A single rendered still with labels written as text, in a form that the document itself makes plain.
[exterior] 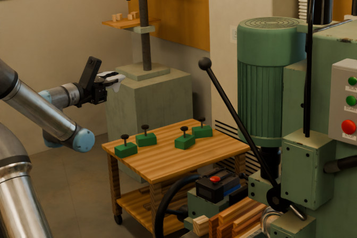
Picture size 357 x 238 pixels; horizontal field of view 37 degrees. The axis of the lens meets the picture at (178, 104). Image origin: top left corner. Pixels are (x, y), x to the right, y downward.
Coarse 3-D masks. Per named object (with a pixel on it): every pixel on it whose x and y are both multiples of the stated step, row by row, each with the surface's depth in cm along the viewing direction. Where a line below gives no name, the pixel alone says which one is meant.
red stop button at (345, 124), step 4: (348, 120) 105; (344, 124) 106; (348, 124) 105; (352, 124) 105; (344, 128) 106; (348, 128) 105; (352, 128) 105; (344, 132) 107; (348, 132) 106; (352, 132) 105
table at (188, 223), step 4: (184, 220) 167; (188, 220) 166; (192, 220) 166; (184, 224) 168; (188, 224) 166; (192, 224) 165; (188, 228) 167; (192, 228) 165; (188, 232) 155; (192, 232) 155; (184, 236) 153; (188, 236) 153; (192, 236) 153; (196, 236) 153; (200, 236) 153; (204, 236) 152; (208, 236) 152
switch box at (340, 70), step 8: (336, 64) 105; (344, 64) 105; (352, 64) 105; (336, 72) 105; (344, 72) 104; (352, 72) 103; (336, 80) 106; (344, 80) 104; (336, 88) 106; (344, 88) 105; (336, 96) 106; (344, 96) 105; (336, 104) 107; (344, 104) 106; (336, 112) 107; (344, 112) 106; (352, 112) 105; (336, 120) 108; (344, 120) 107; (352, 120) 105; (328, 128) 110; (336, 128) 108; (328, 136) 111; (336, 136) 109
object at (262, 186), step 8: (256, 176) 149; (280, 176) 149; (248, 184) 151; (256, 184) 148; (264, 184) 146; (248, 192) 152; (256, 192) 149; (264, 192) 147; (256, 200) 150; (264, 200) 148
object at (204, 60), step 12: (204, 60) 134; (216, 84) 134; (228, 108) 133; (240, 120) 132; (252, 144) 130; (264, 168) 129; (276, 192) 126; (276, 204) 127; (288, 204) 126; (300, 216) 125
